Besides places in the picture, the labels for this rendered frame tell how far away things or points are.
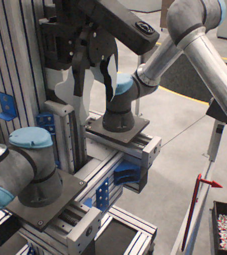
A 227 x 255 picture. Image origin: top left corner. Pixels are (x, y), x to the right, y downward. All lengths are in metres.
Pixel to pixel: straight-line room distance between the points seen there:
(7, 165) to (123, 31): 0.48
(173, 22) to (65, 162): 0.65
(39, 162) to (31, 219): 0.19
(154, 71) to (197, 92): 1.54
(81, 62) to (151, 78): 0.80
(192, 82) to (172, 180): 0.92
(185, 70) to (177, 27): 1.80
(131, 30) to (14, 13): 0.57
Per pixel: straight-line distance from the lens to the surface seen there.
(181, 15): 0.86
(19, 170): 0.74
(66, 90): 0.42
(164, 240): 2.09
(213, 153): 1.37
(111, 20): 0.37
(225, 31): 7.26
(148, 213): 2.21
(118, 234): 1.83
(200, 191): 1.23
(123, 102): 1.13
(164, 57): 1.08
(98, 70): 0.48
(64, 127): 1.00
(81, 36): 0.38
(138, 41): 0.35
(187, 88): 2.67
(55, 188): 0.88
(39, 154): 0.78
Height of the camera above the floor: 1.70
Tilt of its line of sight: 32 degrees down
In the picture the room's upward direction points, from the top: straight up
